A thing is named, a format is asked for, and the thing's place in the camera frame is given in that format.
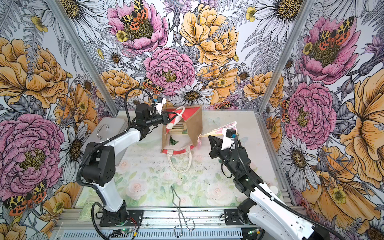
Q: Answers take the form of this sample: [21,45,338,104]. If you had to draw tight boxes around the burlap tote bag red trim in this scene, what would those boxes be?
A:
[161,106,203,174]

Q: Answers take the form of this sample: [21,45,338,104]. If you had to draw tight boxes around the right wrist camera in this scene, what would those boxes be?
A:
[221,128,237,151]

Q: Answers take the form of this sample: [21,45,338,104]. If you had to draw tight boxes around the white plastic bottle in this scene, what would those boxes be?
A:
[269,185,279,195]

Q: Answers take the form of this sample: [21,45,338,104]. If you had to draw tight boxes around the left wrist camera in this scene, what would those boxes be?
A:
[154,97,167,114]

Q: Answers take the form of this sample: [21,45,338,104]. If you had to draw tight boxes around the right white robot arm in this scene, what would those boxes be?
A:
[209,136,331,240]

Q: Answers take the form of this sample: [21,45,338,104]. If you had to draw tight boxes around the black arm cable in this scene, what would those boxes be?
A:
[76,87,157,240]
[233,136,349,240]

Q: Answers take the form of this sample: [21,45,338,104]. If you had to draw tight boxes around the metal tongs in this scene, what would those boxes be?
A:
[171,186,196,238]

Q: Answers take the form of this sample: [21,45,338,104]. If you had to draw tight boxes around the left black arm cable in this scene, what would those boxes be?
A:
[76,87,157,240]

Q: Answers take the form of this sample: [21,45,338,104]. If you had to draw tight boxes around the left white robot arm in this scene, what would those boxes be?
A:
[76,104,177,226]

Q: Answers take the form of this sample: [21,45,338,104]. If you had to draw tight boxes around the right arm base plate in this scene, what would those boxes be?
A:
[219,209,267,228]

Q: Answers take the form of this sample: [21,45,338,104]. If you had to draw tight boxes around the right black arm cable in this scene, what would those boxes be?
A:
[233,136,349,240]

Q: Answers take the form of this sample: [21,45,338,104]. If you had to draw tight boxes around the silver aluminium case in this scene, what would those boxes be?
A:
[81,118,128,166]

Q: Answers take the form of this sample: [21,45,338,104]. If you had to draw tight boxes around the green patterned packet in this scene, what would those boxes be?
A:
[80,196,99,217]

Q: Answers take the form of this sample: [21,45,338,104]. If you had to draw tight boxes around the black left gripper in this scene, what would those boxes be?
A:
[145,109,178,126]

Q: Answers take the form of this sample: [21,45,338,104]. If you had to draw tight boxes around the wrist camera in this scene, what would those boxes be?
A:
[221,128,237,151]
[154,97,167,114]

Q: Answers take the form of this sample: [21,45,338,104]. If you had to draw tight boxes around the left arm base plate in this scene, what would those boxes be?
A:
[100,210,144,227]

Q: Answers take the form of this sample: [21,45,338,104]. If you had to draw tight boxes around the folding fans in bag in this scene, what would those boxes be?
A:
[169,121,188,146]

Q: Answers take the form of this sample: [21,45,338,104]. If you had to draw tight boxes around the aluminium front rail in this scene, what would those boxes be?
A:
[53,206,313,232]

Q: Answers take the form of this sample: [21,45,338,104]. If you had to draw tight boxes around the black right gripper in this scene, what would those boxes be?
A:
[207,136,240,177]

